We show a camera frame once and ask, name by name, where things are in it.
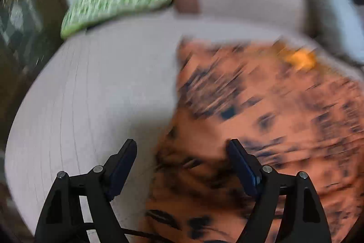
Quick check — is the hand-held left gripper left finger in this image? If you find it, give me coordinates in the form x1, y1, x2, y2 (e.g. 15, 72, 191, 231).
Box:
34, 139, 138, 243

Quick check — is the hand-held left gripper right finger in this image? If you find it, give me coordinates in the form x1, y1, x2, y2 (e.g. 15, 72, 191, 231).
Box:
226, 139, 332, 243

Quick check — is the orange black floral cloth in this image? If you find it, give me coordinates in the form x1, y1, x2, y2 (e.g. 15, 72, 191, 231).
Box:
139, 38, 364, 243

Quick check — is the pink quilted bed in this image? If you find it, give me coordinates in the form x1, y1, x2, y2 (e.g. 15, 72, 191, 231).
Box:
4, 11, 364, 243

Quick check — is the dark glass cabinet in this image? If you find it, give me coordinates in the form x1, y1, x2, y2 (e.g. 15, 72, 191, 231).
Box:
0, 0, 69, 130

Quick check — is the grey pillow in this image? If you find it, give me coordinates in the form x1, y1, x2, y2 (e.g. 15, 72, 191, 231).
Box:
257, 0, 364, 68

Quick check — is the black cable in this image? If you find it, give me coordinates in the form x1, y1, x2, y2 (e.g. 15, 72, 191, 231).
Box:
84, 222, 171, 243

